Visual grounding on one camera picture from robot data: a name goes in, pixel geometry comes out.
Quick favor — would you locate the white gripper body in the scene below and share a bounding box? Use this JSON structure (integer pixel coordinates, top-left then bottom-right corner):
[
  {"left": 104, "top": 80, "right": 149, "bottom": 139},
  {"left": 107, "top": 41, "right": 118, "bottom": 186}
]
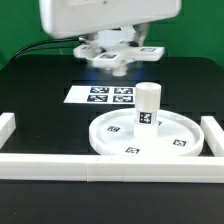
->
[{"left": 39, "top": 0, "right": 182, "bottom": 38}]

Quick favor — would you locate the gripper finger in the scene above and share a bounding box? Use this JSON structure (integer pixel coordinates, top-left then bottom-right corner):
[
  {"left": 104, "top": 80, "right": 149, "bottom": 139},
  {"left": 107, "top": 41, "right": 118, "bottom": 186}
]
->
[
  {"left": 87, "top": 33, "right": 99, "bottom": 49},
  {"left": 133, "top": 23, "right": 149, "bottom": 46}
]

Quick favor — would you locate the white cross-shaped table base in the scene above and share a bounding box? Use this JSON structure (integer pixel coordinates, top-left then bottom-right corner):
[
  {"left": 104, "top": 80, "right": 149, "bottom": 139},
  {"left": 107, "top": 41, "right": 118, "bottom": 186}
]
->
[{"left": 73, "top": 44, "right": 165, "bottom": 76}]

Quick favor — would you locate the white round table top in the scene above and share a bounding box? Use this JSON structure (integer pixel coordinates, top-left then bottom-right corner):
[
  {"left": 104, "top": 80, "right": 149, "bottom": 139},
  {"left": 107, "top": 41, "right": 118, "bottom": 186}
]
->
[{"left": 89, "top": 108, "right": 204, "bottom": 158}]

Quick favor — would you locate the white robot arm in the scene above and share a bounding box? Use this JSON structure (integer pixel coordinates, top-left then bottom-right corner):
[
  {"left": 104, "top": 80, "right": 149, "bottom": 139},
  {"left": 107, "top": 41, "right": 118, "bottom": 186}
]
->
[{"left": 39, "top": 0, "right": 182, "bottom": 69}]

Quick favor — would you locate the white marker sheet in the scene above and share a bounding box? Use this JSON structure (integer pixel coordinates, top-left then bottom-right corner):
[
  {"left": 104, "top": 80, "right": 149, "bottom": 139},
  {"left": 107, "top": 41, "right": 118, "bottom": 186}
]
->
[{"left": 64, "top": 85, "right": 135, "bottom": 105}]

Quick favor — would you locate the white left fence bar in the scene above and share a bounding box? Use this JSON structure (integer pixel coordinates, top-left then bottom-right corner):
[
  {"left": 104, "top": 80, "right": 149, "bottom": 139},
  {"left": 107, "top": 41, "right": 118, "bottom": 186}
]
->
[{"left": 0, "top": 113, "right": 16, "bottom": 149}]

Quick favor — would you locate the white fence bar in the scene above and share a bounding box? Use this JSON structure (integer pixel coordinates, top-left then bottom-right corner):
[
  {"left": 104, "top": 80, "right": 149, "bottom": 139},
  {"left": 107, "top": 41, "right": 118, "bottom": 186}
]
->
[
  {"left": 0, "top": 113, "right": 16, "bottom": 149},
  {"left": 200, "top": 116, "right": 224, "bottom": 157},
  {"left": 0, "top": 153, "right": 224, "bottom": 183}
]

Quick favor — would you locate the white right fence bar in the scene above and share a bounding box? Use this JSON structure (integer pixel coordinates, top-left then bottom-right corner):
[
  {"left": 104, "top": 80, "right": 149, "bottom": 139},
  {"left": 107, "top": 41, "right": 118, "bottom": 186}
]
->
[{"left": 200, "top": 116, "right": 224, "bottom": 157}]

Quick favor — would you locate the white front fence bar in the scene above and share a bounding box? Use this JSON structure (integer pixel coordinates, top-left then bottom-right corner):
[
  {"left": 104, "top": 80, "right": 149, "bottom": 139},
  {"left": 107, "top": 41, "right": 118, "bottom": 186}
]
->
[{"left": 0, "top": 153, "right": 224, "bottom": 183}]

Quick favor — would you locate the black cable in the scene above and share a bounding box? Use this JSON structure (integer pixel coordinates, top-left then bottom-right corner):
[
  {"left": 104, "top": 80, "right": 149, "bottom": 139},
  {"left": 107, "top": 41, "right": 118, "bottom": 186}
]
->
[
  {"left": 9, "top": 45, "right": 78, "bottom": 64},
  {"left": 13, "top": 37, "right": 88, "bottom": 61}
]

